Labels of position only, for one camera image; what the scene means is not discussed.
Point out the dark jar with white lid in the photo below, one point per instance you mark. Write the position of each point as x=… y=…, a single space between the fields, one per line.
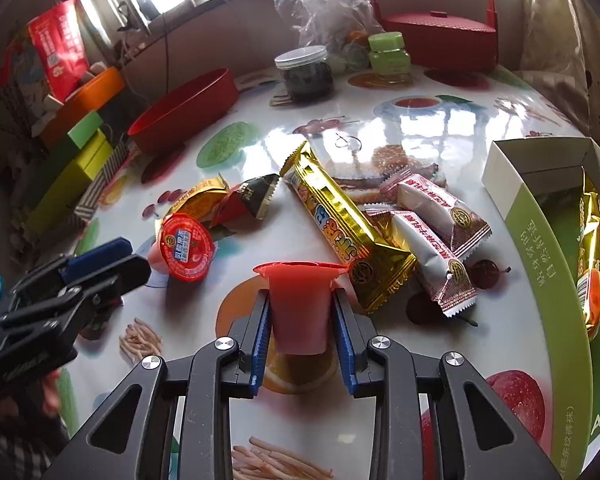
x=306 y=73

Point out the orange box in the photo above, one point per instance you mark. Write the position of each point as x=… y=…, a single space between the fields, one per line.
x=91 y=96

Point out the pink jelly cup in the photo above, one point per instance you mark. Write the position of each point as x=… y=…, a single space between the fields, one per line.
x=300 y=297

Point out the striped black white box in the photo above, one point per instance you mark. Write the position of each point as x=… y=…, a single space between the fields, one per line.
x=86 y=207

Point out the yellow peanut candy packet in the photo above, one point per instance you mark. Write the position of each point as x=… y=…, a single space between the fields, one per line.
x=588 y=261

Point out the cream patterned curtain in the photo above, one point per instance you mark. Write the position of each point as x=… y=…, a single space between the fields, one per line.
x=561 y=58

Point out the red lidded jelly cup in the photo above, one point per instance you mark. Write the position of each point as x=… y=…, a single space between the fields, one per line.
x=183 y=249

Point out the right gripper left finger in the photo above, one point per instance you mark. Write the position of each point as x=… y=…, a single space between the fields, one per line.
x=183 y=403

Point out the long gold snack bar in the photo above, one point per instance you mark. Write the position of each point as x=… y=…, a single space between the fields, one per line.
x=377 y=270

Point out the red black candy wrapper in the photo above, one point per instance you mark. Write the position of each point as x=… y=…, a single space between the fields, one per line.
x=250 y=198

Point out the red snack bag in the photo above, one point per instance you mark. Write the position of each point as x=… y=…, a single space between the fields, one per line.
x=56 y=37

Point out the green white cardboard box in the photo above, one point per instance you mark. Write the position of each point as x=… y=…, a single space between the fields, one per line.
x=517 y=172

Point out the left hand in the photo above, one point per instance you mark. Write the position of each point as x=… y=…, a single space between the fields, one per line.
x=51 y=401

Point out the gold snack packet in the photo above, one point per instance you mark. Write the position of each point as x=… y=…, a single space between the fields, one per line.
x=200 y=200

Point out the white red nougat packet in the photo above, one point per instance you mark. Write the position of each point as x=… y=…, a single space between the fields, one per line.
x=449 y=217

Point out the red oval bowl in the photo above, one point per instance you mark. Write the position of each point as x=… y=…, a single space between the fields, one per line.
x=184 y=112

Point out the plaid left sleeve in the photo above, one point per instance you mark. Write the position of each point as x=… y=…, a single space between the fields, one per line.
x=27 y=452

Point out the red basket with handle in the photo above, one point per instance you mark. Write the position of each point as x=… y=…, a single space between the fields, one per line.
x=446 y=42

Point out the clear plastic bag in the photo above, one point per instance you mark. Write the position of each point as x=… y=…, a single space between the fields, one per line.
x=342 y=27

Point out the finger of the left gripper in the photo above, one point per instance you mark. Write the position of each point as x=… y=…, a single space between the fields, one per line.
x=96 y=289
x=90 y=257

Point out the green plastic jar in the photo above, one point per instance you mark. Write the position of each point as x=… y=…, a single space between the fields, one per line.
x=388 y=56

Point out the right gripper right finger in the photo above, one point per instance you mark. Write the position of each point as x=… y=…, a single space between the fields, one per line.
x=435 y=418

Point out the yellow box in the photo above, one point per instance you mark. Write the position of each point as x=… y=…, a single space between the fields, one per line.
x=54 y=191

